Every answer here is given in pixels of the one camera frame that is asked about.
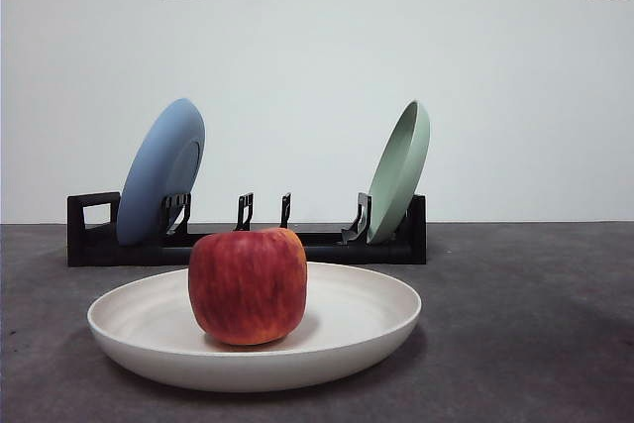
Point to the black plate rack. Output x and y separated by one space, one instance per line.
99 252

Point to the blue plate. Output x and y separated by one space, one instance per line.
153 170

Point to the green plate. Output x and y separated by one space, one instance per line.
396 180

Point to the red apple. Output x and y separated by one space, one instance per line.
247 289

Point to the cream yellow plate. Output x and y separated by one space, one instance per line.
356 314

